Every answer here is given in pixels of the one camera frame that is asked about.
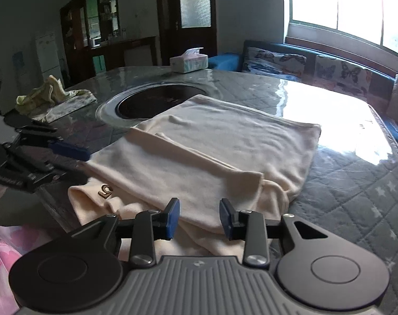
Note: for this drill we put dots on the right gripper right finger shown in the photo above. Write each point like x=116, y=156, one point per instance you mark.
x=250, y=227

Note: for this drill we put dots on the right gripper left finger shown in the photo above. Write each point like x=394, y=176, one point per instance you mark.
x=149, y=226

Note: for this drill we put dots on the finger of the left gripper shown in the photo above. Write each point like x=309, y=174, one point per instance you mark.
x=38, y=134
x=46, y=172

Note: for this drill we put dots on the cream beige garment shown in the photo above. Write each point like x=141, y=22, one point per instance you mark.
x=199, y=152

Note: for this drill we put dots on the yellow green cloth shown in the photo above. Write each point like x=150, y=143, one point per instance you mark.
x=50, y=101

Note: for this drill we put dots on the pink floral fabric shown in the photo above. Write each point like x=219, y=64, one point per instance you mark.
x=15, y=241

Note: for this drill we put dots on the white refrigerator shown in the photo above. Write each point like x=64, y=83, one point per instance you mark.
x=46, y=48

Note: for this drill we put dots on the round black induction cooktop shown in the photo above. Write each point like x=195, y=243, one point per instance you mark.
x=145, y=101

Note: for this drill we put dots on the dark wooden cabinet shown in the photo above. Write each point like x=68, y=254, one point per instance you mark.
x=100, y=35

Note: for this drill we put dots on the left butterfly pillow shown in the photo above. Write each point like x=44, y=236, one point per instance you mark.
x=286, y=66

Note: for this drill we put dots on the butterfly pillow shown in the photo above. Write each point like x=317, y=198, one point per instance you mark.
x=342, y=76
x=286, y=66

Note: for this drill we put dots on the white tissue box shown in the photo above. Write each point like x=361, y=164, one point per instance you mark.
x=190, y=61

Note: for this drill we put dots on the right butterfly pillow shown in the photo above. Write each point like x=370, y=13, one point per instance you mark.
x=342, y=76

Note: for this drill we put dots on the blue sofa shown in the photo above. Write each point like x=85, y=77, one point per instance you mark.
x=380, y=89

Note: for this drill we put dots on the dark wooden door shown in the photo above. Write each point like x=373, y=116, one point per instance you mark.
x=185, y=24

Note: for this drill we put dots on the window with green frame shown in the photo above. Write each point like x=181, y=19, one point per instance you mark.
x=374, y=21

